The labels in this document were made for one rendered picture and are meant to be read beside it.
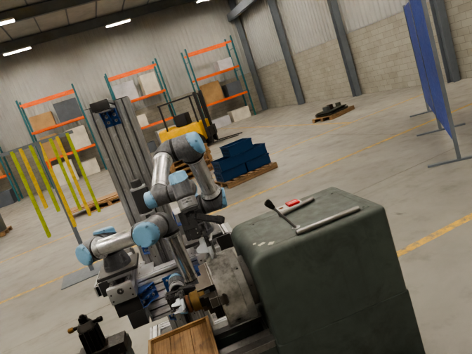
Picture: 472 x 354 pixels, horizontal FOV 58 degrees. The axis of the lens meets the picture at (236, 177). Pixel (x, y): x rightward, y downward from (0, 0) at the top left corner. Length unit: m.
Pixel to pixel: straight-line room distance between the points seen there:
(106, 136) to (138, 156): 0.21
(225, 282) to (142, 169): 1.01
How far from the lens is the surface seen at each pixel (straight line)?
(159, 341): 2.17
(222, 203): 2.35
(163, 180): 1.87
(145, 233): 2.03
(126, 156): 2.53
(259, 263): 1.67
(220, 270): 1.78
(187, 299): 1.89
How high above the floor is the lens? 1.88
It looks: 11 degrees down
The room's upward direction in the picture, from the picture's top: 19 degrees counter-clockwise
